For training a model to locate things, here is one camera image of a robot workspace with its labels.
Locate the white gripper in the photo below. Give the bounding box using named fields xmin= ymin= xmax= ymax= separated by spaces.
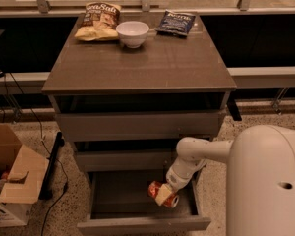
xmin=155 ymin=166 xmax=195 ymax=207

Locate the red coke can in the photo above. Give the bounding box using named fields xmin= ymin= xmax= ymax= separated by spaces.
xmin=147 ymin=181 xmax=179 ymax=208

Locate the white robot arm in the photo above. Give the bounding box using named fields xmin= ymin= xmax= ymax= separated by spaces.
xmin=154 ymin=125 xmax=295 ymax=236

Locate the grey bottom drawer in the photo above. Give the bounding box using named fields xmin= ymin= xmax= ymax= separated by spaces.
xmin=78 ymin=169 xmax=210 ymax=236

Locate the grey drawer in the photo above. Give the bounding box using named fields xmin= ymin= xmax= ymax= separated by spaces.
xmin=56 ymin=110 xmax=226 ymax=142
xmin=76 ymin=139 xmax=178 ymax=172
xmin=78 ymin=169 xmax=210 ymax=236

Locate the grey top drawer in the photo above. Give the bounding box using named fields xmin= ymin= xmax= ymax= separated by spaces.
xmin=56 ymin=110 xmax=226 ymax=142

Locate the grey middle drawer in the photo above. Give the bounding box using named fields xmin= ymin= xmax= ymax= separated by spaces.
xmin=76 ymin=139 xmax=178 ymax=172

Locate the grey drawer cabinet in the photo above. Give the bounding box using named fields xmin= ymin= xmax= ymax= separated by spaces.
xmin=41 ymin=11 xmax=238 ymax=236

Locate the black floor stand bar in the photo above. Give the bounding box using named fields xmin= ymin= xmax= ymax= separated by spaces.
xmin=39 ymin=132 xmax=65 ymax=200

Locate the open cardboard box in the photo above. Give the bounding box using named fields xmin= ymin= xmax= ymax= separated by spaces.
xmin=0 ymin=124 xmax=49 ymax=227

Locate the white bowl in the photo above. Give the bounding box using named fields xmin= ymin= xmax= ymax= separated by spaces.
xmin=116 ymin=21 xmax=149 ymax=48

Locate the blue chip bag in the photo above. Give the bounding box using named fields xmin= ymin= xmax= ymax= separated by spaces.
xmin=155 ymin=10 xmax=196 ymax=36

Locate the yellow sea salt chip bag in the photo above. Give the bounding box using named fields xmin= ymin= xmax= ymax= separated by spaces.
xmin=75 ymin=2 xmax=121 ymax=41

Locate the black cable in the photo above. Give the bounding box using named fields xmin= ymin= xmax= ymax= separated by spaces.
xmin=3 ymin=72 xmax=70 ymax=236

